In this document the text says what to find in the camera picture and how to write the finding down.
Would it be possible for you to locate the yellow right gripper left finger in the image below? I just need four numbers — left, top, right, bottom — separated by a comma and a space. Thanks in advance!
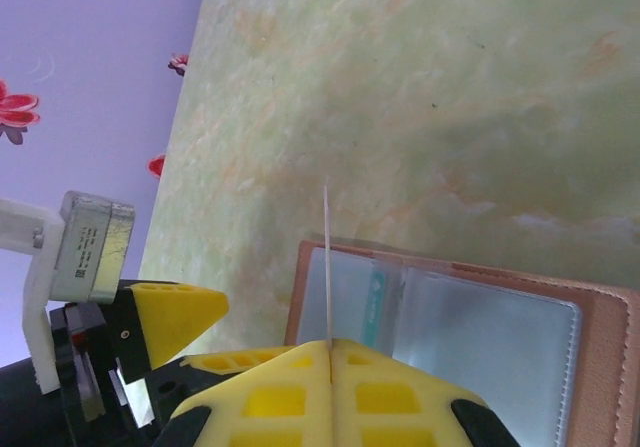
158, 339, 334, 447

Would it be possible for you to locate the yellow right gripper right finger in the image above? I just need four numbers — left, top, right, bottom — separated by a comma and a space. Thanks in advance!
329, 337, 514, 447

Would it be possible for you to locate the grey credit card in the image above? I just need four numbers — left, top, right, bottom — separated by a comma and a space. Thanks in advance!
322, 185, 335, 344

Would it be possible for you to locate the brown leather card holder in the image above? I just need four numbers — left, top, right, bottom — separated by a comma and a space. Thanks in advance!
283, 239, 640, 447

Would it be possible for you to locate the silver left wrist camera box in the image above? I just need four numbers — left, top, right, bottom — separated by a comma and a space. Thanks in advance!
53, 190, 137, 304

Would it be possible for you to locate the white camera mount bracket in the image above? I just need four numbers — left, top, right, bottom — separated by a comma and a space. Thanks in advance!
0, 196, 65, 397

